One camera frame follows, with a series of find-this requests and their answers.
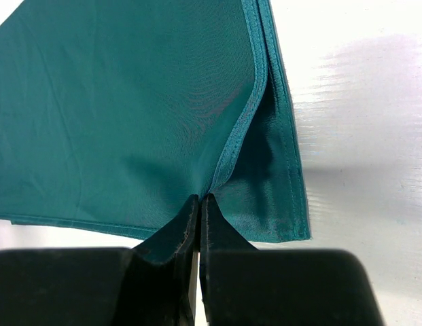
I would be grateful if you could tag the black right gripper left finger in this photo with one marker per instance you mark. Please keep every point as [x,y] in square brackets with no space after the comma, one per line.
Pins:
[153,283]

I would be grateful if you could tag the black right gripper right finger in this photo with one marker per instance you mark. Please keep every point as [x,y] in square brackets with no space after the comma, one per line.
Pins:
[243,285]

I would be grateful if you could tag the teal cloth napkin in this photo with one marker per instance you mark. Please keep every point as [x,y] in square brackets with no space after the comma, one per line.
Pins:
[113,113]

